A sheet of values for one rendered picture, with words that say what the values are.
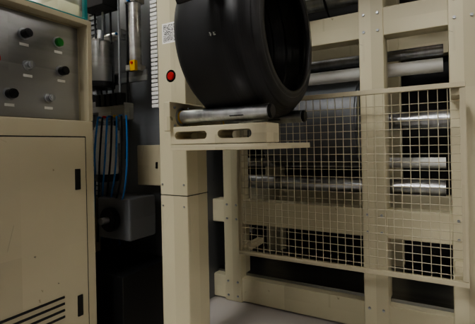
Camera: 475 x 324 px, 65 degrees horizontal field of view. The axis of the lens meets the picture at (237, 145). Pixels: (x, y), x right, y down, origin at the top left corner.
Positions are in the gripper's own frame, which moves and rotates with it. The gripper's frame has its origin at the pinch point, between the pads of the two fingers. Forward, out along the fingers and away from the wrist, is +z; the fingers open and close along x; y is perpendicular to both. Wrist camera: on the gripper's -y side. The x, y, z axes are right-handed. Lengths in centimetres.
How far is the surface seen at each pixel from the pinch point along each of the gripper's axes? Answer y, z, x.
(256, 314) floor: -114, 82, 24
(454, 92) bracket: -19, 65, -58
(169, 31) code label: 1.8, 19.7, 32.1
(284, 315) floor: -114, 88, 12
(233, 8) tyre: -5.9, 1.6, -6.7
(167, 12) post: 8.9, 19.0, 32.6
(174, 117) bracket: -31.9, 14.7, 23.0
